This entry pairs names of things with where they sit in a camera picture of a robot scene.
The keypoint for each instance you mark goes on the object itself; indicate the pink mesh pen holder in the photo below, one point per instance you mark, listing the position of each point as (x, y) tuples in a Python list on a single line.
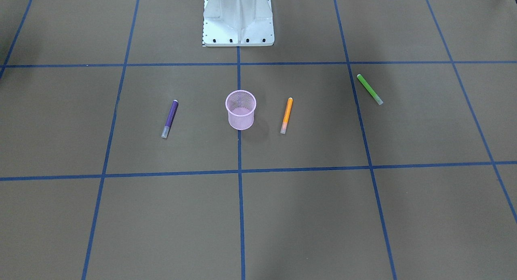
[(240, 106)]

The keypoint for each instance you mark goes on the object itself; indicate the orange highlighter pen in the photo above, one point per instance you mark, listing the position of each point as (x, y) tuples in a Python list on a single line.
[(286, 116)]

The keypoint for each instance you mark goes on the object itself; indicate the green highlighter pen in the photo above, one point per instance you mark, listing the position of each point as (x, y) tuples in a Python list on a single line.
[(369, 89)]

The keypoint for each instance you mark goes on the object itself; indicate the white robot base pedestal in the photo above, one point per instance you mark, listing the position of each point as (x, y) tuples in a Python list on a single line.
[(238, 23)]

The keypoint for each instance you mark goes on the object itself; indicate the purple highlighter pen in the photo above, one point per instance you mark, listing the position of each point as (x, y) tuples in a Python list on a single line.
[(170, 118)]

